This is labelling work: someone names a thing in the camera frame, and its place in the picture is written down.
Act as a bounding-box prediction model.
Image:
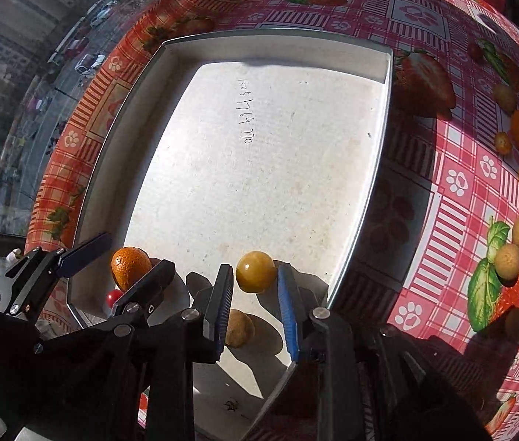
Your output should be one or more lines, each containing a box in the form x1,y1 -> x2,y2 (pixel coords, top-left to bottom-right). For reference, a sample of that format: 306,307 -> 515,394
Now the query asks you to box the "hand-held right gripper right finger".
278,264 -> 407,441

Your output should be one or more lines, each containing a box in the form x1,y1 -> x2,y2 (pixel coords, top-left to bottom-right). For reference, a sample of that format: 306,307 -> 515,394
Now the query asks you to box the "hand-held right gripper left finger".
117,264 -> 235,441

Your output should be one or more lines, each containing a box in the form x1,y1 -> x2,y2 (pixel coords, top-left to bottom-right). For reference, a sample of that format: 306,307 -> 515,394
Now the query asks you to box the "white shallow cardboard tray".
65,28 -> 394,441

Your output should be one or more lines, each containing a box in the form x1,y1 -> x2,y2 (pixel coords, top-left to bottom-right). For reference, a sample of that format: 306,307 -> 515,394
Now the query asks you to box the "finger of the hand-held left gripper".
110,260 -> 177,327
4,233 -> 113,320

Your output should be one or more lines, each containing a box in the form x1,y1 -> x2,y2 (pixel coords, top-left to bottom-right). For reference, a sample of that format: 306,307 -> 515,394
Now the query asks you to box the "red strawberry print tablecloth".
25,0 -> 519,441

